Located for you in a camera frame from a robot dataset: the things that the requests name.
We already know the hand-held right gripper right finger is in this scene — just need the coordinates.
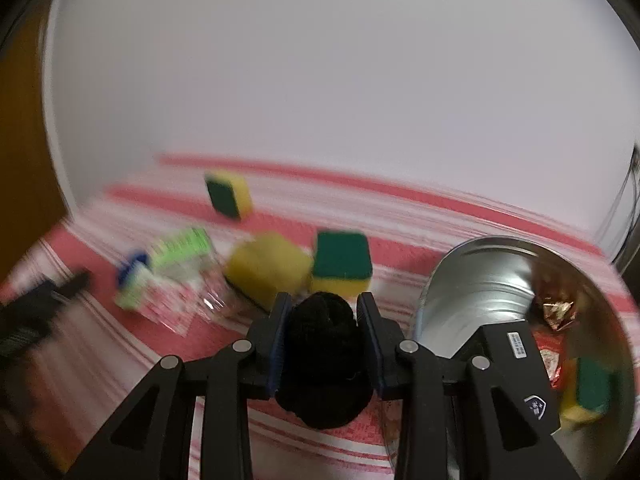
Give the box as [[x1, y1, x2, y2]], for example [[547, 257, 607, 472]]
[[356, 292, 586, 480]]

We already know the black cable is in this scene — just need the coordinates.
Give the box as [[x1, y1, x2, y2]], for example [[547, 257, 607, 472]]
[[617, 170, 640, 261]]

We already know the black scrunchie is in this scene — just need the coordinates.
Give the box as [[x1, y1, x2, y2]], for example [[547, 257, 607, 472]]
[[276, 292, 373, 431]]

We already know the yellow green scouring sponge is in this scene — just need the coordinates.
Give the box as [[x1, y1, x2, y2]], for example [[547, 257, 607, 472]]
[[310, 230, 375, 297], [204, 171, 252, 222], [223, 232, 313, 306], [560, 357, 618, 426]]

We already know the red brown snack packet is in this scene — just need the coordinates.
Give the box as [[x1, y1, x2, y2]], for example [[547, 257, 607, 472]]
[[530, 327, 568, 391]]

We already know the red striped cloth desktop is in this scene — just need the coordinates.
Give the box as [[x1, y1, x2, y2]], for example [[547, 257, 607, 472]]
[[0, 152, 640, 480]]

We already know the blue hair tie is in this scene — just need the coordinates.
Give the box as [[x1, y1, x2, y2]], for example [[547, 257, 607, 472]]
[[116, 254, 151, 286]]

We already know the green tissue packet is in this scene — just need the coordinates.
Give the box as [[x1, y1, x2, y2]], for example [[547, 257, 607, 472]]
[[150, 227, 211, 273]]

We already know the round metal tin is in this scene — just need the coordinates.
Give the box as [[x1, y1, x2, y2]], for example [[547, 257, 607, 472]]
[[385, 236, 640, 480]]

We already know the gold foil candy wrapper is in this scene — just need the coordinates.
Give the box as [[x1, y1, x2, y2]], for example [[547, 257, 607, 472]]
[[540, 295, 581, 331]]

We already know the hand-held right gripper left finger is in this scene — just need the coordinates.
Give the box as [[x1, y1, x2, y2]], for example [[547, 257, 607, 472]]
[[65, 292, 293, 480]]

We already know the small pink floral candy wrapper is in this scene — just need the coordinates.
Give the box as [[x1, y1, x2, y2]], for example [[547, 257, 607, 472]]
[[192, 260, 236, 321]]

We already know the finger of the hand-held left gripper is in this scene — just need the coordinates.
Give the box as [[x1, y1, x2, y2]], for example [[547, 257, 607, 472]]
[[47, 270, 93, 307]]

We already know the pink floral sachet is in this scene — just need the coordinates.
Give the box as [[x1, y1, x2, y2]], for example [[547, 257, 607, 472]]
[[115, 265, 201, 333]]

